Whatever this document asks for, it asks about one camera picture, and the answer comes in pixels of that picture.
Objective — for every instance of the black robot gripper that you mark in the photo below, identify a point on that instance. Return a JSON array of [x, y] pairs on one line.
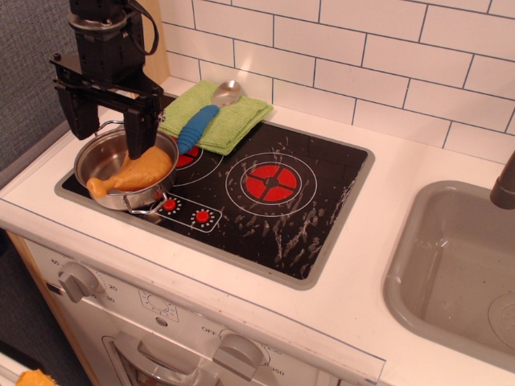
[[81, 87]]

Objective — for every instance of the orange plastic chicken drumstick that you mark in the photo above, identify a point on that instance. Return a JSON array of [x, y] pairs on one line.
[[134, 175]]

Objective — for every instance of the stainless steel pot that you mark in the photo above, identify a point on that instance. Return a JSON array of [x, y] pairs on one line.
[[103, 157]]

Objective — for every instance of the red stove knob left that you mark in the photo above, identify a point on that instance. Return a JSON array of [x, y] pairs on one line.
[[170, 205]]

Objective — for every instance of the red stove knob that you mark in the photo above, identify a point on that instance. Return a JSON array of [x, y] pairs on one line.
[[202, 217], [170, 205]]

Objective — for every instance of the green folded cloth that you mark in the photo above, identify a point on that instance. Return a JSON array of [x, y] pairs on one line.
[[226, 129]]

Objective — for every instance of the red stove knob right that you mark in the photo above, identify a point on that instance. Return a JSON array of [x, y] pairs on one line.
[[202, 217]]

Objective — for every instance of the grey timer knob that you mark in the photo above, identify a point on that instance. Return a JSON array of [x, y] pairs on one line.
[[77, 281]]

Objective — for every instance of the black toy stovetop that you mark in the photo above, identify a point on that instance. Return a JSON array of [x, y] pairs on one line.
[[278, 202]]

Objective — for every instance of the orange object bottom left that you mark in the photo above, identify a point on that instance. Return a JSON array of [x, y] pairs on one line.
[[35, 378]]

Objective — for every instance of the grey oven temperature knob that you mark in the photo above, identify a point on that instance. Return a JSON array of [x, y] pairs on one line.
[[238, 355]]

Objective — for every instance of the grey plastic sink basin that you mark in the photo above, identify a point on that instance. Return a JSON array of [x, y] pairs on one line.
[[451, 279]]

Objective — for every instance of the grey faucet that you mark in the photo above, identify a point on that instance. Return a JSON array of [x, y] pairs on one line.
[[502, 194]]

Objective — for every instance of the blue handled metal spoon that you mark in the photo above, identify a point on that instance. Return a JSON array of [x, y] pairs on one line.
[[226, 94]]

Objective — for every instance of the grey oven door handle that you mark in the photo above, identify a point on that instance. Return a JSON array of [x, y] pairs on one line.
[[166, 364]]

